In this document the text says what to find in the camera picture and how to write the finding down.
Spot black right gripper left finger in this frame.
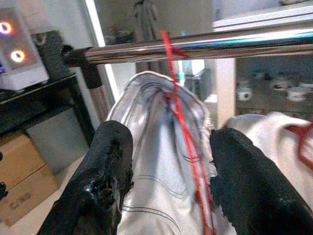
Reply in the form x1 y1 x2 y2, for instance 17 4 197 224
38 119 134 235

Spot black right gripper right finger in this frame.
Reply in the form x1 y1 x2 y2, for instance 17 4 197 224
209 127 313 235

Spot white frayed pants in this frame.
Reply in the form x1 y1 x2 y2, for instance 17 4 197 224
106 70 237 235

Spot red plastic hanger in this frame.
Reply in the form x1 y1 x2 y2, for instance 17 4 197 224
160 29 216 235

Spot thin clothes hanger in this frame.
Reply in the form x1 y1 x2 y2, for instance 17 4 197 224
285 121 313 171

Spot white t-shirt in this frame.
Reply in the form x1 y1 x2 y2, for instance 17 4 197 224
221 111 313 216

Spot small cardboard box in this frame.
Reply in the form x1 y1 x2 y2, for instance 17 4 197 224
0 132 47 189

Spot large cardboard box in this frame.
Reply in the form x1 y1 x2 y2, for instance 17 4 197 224
0 166 61 227

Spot white patterned cup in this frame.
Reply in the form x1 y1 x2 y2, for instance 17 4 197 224
236 86 253 101

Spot black desk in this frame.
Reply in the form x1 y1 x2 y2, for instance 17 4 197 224
0 73 96 138

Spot dark textured box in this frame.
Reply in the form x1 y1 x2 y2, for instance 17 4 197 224
31 30 71 79

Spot white computer case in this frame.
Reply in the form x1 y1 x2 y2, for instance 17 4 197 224
0 7 49 91

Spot white framed glass door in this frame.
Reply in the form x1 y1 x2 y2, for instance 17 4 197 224
84 0 117 103

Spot white shelf board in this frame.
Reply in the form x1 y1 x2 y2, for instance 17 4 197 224
212 4 313 32

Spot black rail connector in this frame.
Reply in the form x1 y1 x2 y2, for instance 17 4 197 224
60 45 102 89

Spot chrome clothes rack rail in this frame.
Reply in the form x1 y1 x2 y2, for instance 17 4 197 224
84 26 313 66

